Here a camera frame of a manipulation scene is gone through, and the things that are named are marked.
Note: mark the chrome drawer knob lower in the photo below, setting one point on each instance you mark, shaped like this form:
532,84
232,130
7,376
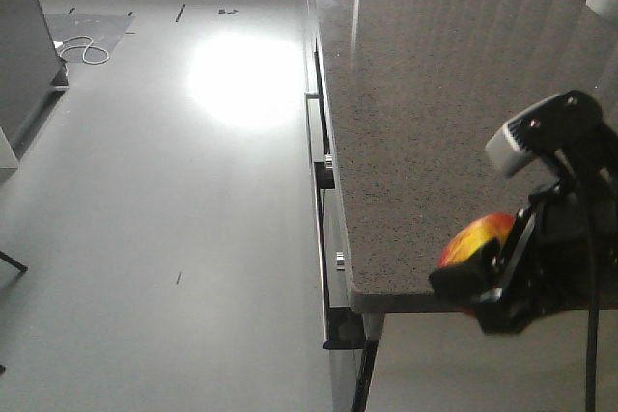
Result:
340,261

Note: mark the grey speckled kitchen counter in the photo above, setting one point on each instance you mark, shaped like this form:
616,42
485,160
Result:
416,88

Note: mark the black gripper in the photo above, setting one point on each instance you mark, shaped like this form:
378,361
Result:
559,254

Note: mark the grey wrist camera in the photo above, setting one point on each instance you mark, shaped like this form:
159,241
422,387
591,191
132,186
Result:
534,133

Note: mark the red yellow apple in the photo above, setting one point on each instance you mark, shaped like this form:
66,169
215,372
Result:
495,225

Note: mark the chrome drawer knob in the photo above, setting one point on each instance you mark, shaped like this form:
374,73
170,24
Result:
340,261
328,161

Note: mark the grey cabinet at left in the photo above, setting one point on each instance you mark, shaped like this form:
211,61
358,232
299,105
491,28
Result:
30,66

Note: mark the dark floor mat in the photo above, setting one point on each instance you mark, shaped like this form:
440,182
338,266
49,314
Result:
87,39

